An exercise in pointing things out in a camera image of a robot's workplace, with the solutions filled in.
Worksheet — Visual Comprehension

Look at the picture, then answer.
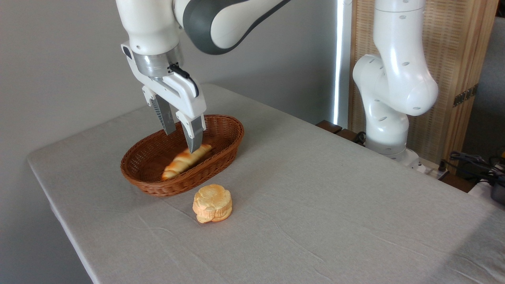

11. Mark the black cable bundle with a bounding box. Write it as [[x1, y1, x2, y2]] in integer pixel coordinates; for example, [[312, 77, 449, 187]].
[[449, 151, 505, 186]]

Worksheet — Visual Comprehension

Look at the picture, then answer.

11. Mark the round flower-shaped bread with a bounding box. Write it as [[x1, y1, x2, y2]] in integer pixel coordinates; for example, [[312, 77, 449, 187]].
[[192, 184, 233, 224]]

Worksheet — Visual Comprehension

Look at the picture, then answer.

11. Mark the brown wicker oval basket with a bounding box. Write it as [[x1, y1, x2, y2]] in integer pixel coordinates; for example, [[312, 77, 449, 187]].
[[120, 114, 245, 197]]

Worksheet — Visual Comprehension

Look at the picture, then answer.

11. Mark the grey tablecloth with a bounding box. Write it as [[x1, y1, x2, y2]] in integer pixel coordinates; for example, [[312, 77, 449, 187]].
[[27, 83, 505, 284]]

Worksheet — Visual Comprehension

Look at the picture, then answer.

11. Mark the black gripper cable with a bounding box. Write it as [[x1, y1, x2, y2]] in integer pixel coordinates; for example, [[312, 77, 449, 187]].
[[168, 63, 200, 98]]

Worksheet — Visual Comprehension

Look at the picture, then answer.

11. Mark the bamboo wooden folding screen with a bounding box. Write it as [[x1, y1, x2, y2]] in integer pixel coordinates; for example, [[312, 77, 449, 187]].
[[349, 0, 499, 174]]

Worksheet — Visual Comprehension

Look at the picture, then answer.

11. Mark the braided golden bread loaf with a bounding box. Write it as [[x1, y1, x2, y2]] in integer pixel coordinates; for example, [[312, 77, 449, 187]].
[[161, 144, 213, 181]]

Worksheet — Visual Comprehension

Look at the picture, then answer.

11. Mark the white vertical light strip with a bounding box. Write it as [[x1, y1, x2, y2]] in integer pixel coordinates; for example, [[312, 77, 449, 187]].
[[331, 0, 352, 129]]

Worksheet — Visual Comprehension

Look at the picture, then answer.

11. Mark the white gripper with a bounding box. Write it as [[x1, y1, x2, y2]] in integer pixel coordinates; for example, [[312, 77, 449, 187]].
[[121, 41, 208, 153]]

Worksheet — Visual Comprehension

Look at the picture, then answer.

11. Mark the dark brown wooden furniture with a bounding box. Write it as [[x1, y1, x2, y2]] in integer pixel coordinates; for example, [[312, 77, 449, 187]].
[[316, 120, 367, 147]]

